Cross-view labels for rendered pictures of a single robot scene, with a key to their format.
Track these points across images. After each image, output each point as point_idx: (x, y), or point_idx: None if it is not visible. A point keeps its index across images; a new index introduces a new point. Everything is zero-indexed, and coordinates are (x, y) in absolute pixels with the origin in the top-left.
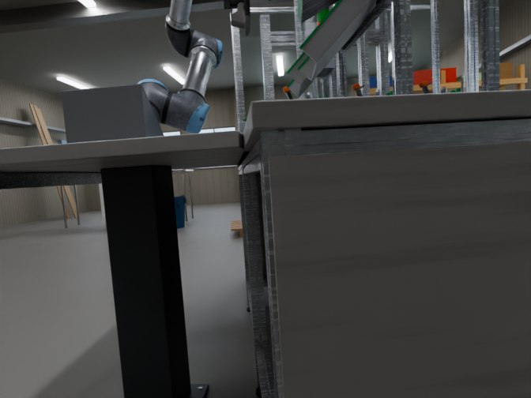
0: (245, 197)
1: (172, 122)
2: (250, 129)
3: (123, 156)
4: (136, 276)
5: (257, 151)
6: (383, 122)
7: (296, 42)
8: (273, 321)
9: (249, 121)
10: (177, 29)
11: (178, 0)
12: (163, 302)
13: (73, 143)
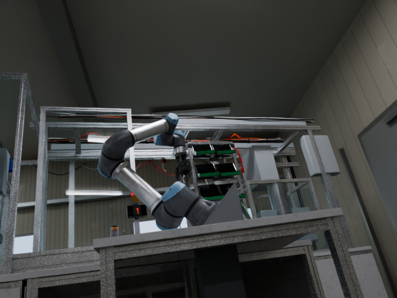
0: (195, 284)
1: (182, 219)
2: (308, 244)
3: (292, 240)
4: None
5: (297, 249)
6: None
7: (39, 169)
8: (321, 285)
9: (305, 242)
10: (133, 145)
11: (149, 136)
12: None
13: None
